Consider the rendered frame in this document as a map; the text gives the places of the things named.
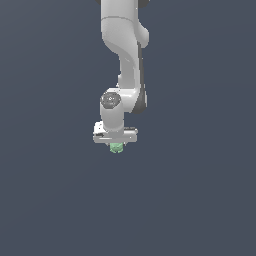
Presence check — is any small green object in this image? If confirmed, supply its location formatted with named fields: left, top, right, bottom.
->
left=109, top=142, right=125, bottom=155

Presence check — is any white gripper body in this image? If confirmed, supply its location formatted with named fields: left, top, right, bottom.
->
left=92, top=121, right=139, bottom=145

